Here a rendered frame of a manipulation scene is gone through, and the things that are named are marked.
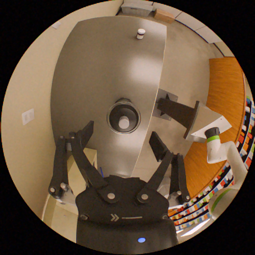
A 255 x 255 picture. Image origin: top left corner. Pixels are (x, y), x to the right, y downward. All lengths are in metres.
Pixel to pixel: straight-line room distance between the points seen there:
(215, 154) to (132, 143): 0.60
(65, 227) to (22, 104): 0.60
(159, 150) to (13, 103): 0.63
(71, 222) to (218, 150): 0.87
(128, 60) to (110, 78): 0.14
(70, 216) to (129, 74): 0.72
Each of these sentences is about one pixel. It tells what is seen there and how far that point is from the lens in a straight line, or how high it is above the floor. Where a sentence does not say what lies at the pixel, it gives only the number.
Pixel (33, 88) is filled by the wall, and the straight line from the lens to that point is 0.64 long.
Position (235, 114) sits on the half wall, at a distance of 1.94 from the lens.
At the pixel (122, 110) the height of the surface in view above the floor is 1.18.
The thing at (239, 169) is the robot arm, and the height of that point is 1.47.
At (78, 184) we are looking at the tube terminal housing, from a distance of 0.48.
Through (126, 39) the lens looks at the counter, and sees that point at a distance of 0.60.
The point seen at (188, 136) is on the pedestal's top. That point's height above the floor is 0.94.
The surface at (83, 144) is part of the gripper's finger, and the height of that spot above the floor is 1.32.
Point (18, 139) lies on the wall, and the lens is 0.61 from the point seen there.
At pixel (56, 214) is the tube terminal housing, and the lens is 0.46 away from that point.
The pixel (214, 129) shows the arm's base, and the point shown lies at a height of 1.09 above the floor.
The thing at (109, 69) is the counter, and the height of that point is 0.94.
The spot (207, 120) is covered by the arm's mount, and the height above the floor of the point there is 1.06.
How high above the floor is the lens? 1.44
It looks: 67 degrees down
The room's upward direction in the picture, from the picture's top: 173 degrees clockwise
